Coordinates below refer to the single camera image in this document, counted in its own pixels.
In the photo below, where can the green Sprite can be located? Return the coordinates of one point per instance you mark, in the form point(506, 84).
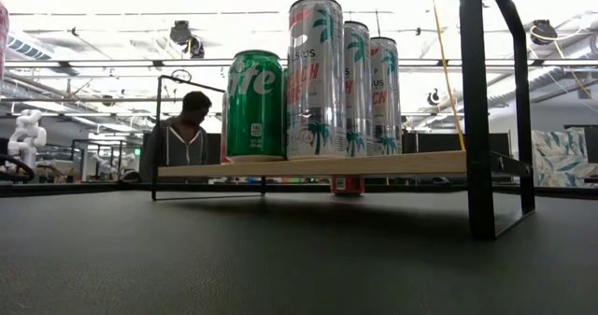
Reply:
point(254, 109)

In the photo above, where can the person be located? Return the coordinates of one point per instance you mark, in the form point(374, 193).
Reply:
point(182, 142)

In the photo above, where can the small black hanging device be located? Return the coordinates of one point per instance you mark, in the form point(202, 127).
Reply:
point(433, 97)

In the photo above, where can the silver Celsius energy drink can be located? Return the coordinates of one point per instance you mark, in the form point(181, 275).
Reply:
point(387, 95)
point(315, 95)
point(359, 95)

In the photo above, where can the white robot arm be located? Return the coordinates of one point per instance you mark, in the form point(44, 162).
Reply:
point(105, 163)
point(28, 133)

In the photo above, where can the wooden board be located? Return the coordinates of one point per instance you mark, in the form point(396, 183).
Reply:
point(374, 163)

